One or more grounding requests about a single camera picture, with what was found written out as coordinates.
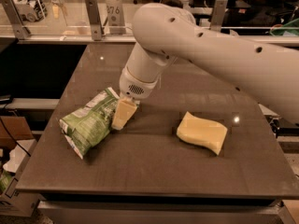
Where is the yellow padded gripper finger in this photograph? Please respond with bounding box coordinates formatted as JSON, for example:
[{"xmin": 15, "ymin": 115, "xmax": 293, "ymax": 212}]
[{"xmin": 111, "ymin": 98, "xmax": 137, "ymax": 131}]

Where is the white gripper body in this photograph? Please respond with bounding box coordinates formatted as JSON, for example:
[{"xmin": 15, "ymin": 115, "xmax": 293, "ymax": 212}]
[{"xmin": 119, "ymin": 67, "xmax": 157, "ymax": 100}]

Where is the green jalapeno chip bag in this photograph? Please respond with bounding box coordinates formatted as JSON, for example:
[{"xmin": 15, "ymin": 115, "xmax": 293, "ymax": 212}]
[{"xmin": 59, "ymin": 87, "xmax": 119, "ymax": 159}]

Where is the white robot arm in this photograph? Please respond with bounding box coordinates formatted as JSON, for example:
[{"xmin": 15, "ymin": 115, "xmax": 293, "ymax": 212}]
[{"xmin": 120, "ymin": 3, "xmax": 299, "ymax": 124}]

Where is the yellow sponge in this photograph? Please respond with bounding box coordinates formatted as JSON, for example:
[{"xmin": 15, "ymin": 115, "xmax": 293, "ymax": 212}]
[{"xmin": 177, "ymin": 112, "xmax": 228, "ymax": 155}]

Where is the cardboard box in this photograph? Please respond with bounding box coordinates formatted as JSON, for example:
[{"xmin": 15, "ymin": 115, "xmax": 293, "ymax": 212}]
[{"xmin": 0, "ymin": 116, "xmax": 38, "ymax": 217}]

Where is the seated person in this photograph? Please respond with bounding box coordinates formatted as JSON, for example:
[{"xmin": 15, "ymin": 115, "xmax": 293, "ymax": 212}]
[{"xmin": 242, "ymin": 0, "xmax": 297, "ymax": 27}]

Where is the middle metal glass bracket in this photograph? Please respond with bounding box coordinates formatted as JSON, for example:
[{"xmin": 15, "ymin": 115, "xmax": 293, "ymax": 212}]
[{"xmin": 85, "ymin": 0, "xmax": 104, "ymax": 41}]

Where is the metal glass bracket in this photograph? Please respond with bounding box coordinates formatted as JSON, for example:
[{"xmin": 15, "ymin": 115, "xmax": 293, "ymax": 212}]
[
  {"xmin": 85, "ymin": 0, "xmax": 104, "ymax": 41},
  {"xmin": 210, "ymin": 0, "xmax": 228, "ymax": 32},
  {"xmin": 0, "ymin": 0, "xmax": 31, "ymax": 40}
]

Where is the white numbered post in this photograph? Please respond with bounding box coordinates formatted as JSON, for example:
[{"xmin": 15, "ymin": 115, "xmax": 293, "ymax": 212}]
[{"xmin": 105, "ymin": 0, "xmax": 126, "ymax": 35}]

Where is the black cable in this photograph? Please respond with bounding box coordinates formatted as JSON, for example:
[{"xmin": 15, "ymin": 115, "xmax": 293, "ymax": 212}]
[{"xmin": 0, "ymin": 115, "xmax": 32, "ymax": 158}]

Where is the right metal glass bracket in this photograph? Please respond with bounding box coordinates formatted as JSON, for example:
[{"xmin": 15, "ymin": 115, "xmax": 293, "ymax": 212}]
[{"xmin": 210, "ymin": 0, "xmax": 228, "ymax": 32}]

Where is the left metal glass bracket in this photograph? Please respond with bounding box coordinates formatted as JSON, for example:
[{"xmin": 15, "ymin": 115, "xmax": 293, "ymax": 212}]
[{"xmin": 0, "ymin": 0, "xmax": 31, "ymax": 40}]

